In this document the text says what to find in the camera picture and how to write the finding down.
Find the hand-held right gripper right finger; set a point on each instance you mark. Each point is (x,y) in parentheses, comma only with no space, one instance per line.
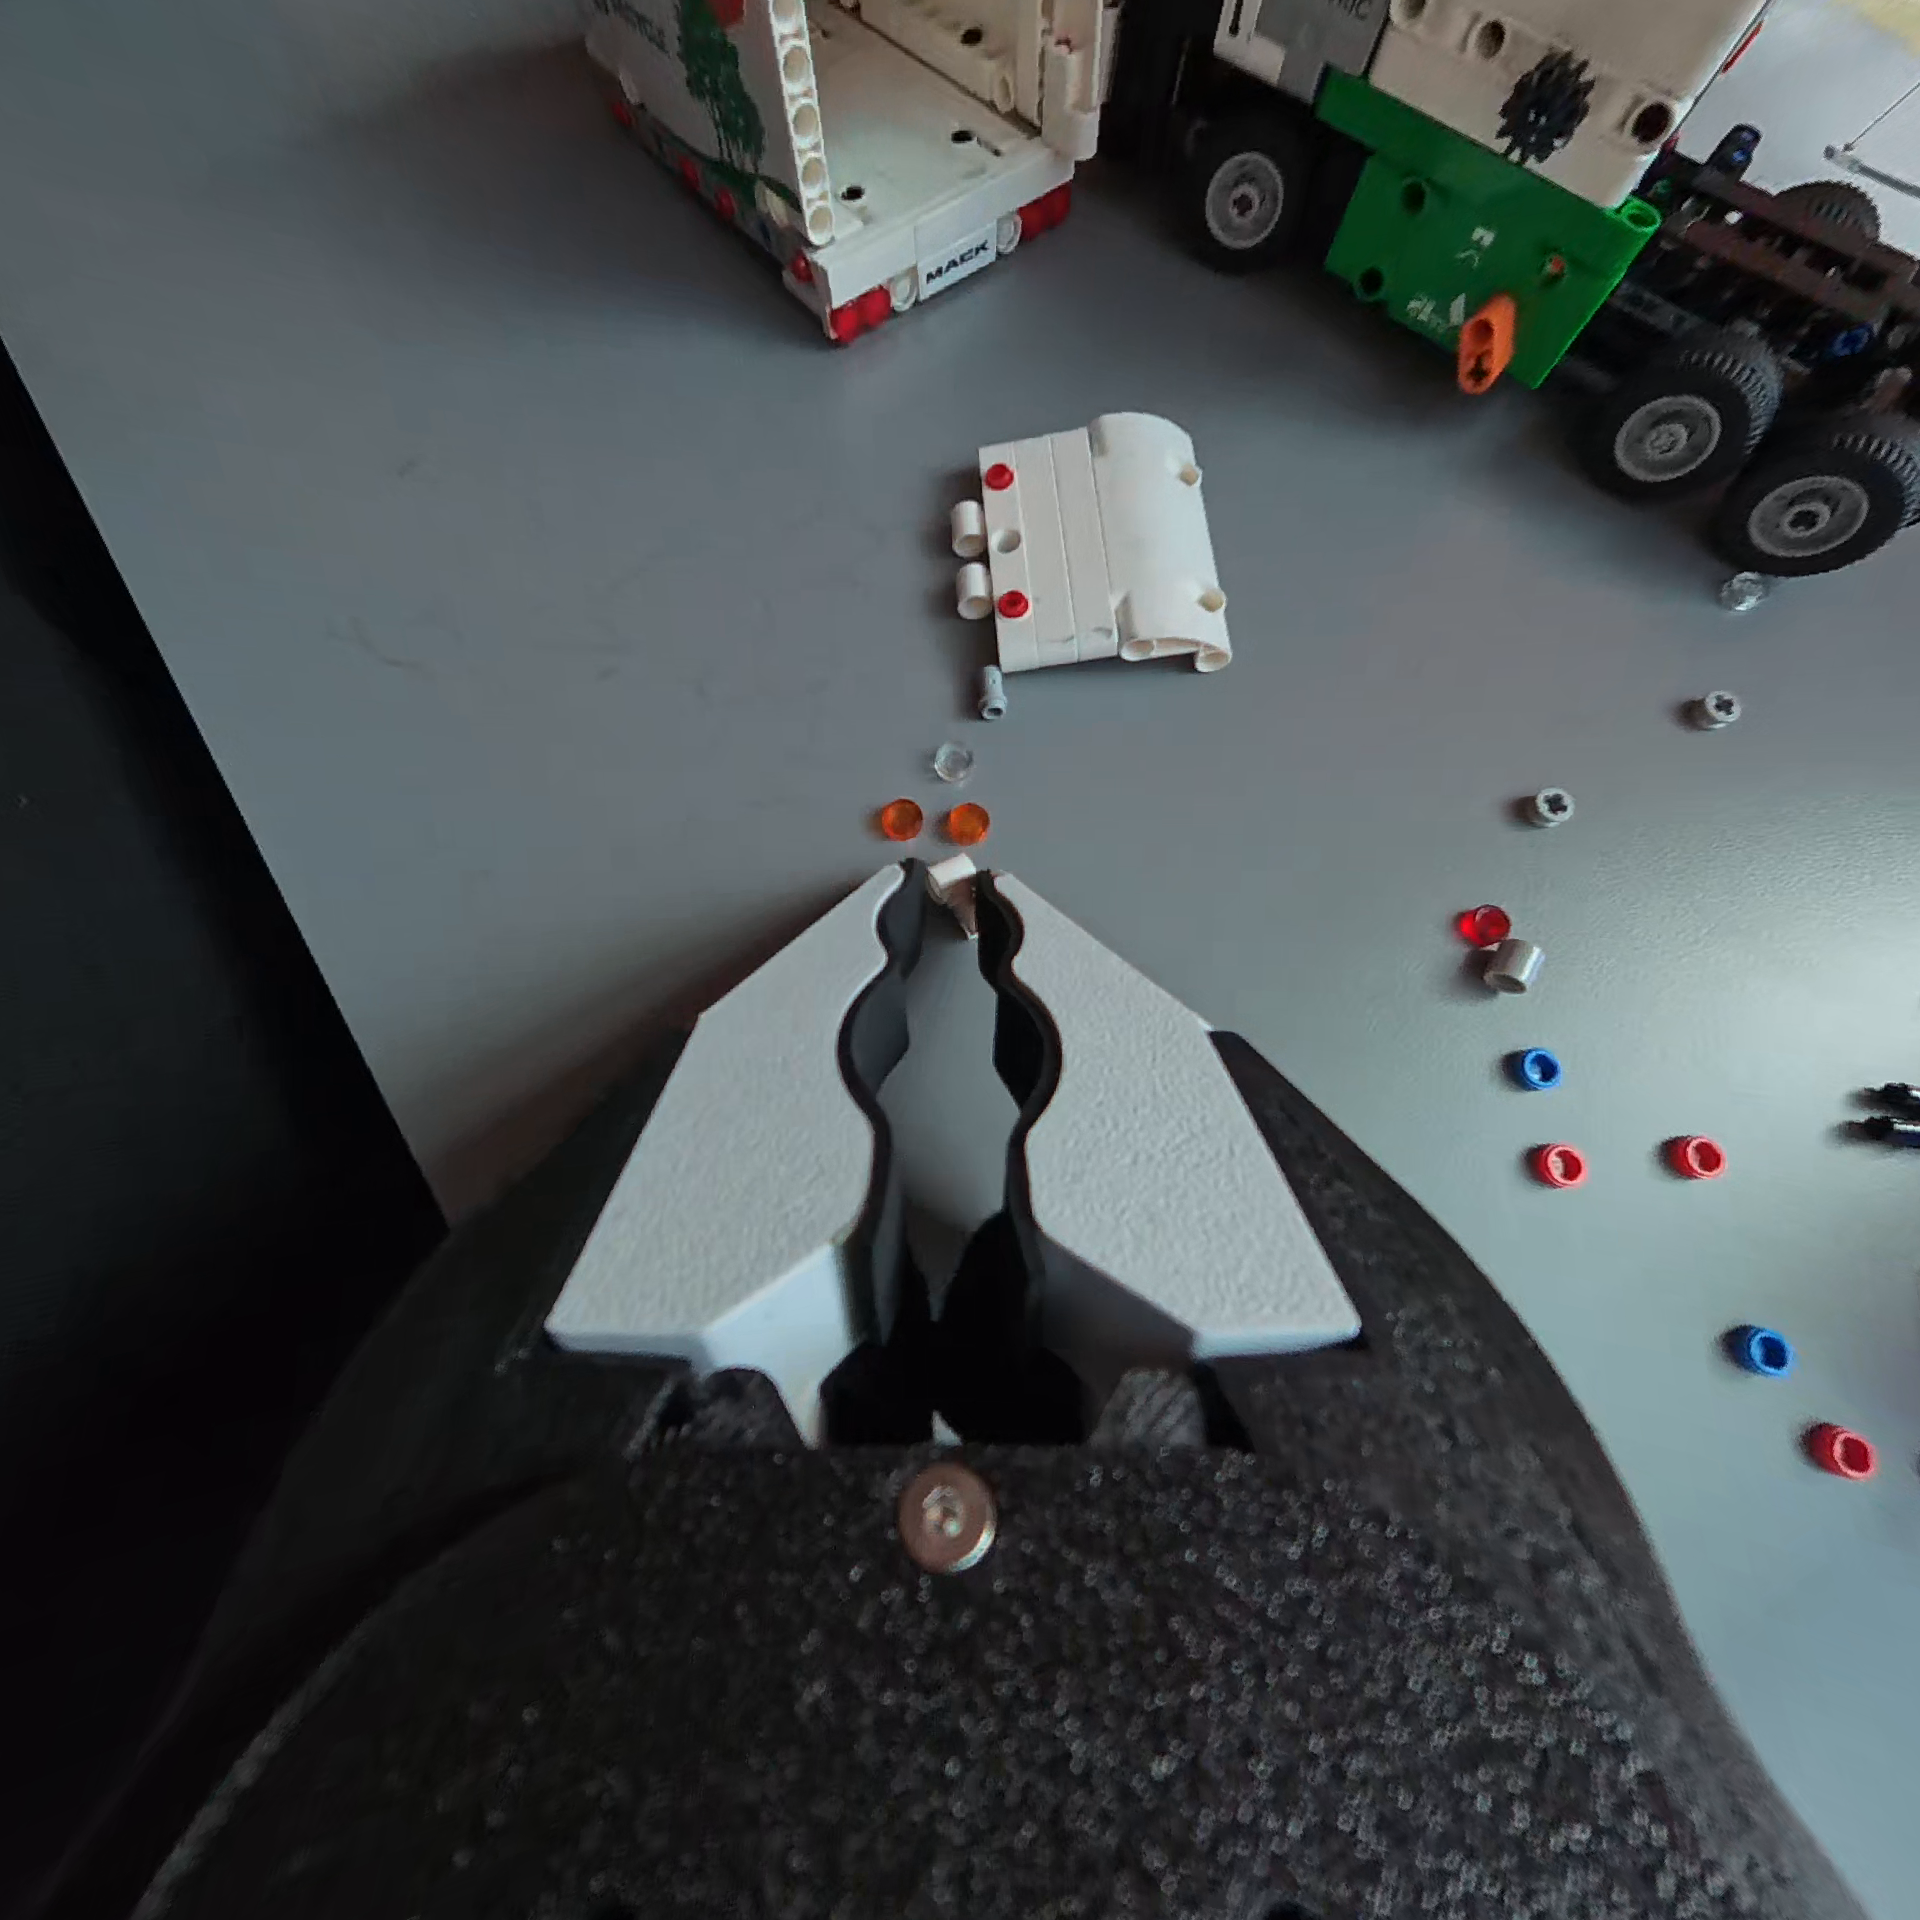
(1184,1185)

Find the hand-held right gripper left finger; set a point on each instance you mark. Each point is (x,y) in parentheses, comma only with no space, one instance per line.
(720,1185)

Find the small white lego tube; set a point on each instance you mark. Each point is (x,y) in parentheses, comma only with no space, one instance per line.
(951,878)

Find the blue lego bush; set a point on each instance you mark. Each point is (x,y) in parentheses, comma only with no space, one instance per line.
(1532,1069)
(1759,1347)

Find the red lego bush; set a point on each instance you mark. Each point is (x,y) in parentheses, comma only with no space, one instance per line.
(1558,1165)
(1695,1155)
(1839,1450)

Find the grey lego tube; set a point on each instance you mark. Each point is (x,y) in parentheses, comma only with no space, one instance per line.
(1512,965)

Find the red lego stud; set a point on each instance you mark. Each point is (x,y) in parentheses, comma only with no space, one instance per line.
(1481,925)

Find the orange lego stud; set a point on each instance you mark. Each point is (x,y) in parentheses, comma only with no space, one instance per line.
(902,819)
(967,821)

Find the grey lego bush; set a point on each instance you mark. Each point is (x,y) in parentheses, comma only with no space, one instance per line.
(1712,709)
(1552,807)

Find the grey lego pin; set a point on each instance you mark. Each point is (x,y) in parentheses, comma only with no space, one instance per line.
(991,694)

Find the white lego door panel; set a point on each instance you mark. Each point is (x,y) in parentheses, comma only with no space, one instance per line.
(1142,539)

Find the black lego pin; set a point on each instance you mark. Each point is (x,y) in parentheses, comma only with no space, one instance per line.
(1894,1097)
(1890,1131)

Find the white lego truck container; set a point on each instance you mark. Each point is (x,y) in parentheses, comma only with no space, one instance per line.
(885,225)

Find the lego truck with green side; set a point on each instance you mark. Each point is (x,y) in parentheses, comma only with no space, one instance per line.
(1441,225)

